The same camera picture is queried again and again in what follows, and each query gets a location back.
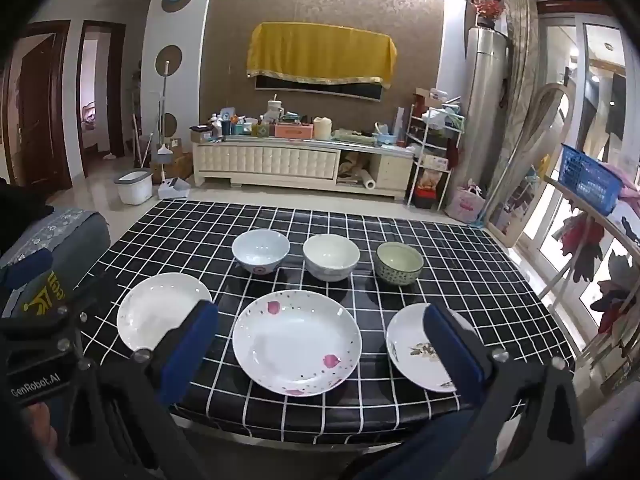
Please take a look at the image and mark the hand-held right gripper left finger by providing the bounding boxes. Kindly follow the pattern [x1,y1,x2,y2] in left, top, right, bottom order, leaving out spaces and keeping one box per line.
[65,300,221,480]

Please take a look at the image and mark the green patterned bowl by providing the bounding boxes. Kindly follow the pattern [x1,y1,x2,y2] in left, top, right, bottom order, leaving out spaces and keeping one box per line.
[375,241,425,286]

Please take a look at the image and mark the pink bag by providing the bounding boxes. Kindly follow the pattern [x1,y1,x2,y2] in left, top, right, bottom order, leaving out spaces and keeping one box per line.
[445,182,487,225]

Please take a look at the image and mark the beige oval frame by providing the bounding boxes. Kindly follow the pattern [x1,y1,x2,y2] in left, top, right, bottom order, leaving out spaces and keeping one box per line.
[520,82,576,211]

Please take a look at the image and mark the beige patterned curtain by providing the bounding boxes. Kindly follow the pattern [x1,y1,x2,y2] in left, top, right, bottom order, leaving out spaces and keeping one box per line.
[487,0,541,231]

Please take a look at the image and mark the brown wooden door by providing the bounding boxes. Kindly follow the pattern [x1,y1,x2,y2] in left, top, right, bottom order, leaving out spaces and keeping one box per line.
[12,35,72,191]

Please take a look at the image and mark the silver standing air conditioner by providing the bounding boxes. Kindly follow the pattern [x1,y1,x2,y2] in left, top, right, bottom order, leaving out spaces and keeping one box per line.
[460,27,513,211]

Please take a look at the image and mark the white metal shelf rack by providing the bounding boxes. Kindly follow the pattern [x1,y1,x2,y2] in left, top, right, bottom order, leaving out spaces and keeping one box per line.
[405,105,466,211]

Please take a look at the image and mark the cardboard box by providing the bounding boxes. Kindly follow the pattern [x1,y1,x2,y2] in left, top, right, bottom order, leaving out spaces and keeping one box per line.
[150,150,194,183]

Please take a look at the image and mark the white plate with floral print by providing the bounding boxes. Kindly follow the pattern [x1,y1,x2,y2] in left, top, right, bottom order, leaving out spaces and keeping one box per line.
[386,303,473,393]

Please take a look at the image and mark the plain white bowl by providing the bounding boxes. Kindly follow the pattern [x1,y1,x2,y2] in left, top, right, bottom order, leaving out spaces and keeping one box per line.
[303,233,361,282]

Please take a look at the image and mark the plain white plate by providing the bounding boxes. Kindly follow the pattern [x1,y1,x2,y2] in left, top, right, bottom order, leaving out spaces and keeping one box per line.
[231,229,291,276]
[116,272,213,353]

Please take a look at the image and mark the yellow cloth cover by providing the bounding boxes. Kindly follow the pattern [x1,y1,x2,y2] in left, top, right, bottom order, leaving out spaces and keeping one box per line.
[247,22,397,90]

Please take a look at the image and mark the grey printed chair cover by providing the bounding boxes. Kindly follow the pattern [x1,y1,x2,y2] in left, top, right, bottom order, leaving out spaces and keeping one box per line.
[0,208,112,321]

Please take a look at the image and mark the pink box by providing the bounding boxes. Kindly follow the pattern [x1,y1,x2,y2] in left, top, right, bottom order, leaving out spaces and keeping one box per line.
[274,122,314,139]

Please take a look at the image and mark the dark cloth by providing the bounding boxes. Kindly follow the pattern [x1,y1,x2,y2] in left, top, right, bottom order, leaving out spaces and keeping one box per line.
[0,180,54,250]

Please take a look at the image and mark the white paper roll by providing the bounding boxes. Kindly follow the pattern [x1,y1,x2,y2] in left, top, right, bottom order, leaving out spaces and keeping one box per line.
[350,167,377,191]

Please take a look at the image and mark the blue plastic basket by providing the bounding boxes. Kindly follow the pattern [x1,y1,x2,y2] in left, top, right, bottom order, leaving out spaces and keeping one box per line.
[557,144,626,217]

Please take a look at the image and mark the white plastic bucket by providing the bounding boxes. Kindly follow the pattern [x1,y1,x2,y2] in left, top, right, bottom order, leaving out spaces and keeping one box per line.
[114,169,154,206]

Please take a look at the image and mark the small white box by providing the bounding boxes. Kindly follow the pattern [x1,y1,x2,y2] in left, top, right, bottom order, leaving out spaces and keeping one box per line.
[157,177,192,200]

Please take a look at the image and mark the white mop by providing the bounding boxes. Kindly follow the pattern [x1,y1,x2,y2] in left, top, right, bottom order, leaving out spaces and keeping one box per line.
[150,60,174,166]

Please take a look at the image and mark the black white checked tablecloth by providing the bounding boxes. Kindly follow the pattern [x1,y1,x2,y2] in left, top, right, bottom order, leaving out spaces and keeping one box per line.
[80,199,576,446]

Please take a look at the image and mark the red hanging gloves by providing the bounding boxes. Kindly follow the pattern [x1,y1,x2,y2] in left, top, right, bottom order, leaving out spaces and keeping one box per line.
[552,215,606,283]

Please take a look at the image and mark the cream tufted television cabinet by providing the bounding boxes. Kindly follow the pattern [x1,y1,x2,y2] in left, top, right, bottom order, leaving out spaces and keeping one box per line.
[192,137,416,198]

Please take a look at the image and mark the vase with red flowers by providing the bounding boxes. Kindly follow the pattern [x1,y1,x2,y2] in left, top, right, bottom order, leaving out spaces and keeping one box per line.
[470,0,508,31]

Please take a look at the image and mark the black television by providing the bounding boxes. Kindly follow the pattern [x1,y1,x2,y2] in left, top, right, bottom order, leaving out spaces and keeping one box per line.
[254,75,386,103]

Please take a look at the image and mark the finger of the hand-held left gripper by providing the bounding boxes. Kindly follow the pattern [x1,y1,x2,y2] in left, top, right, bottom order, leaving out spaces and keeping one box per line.
[0,248,55,291]
[0,304,88,359]

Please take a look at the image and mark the metal drying rack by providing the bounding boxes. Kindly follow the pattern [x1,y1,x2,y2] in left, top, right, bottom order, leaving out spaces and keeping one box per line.
[545,175,640,386]

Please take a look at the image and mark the white plate with pink petals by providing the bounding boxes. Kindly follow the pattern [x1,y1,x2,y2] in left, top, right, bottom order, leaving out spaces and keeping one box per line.
[232,290,362,396]

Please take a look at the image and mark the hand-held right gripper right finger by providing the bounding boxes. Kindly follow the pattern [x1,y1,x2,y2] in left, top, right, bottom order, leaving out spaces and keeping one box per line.
[360,304,588,480]

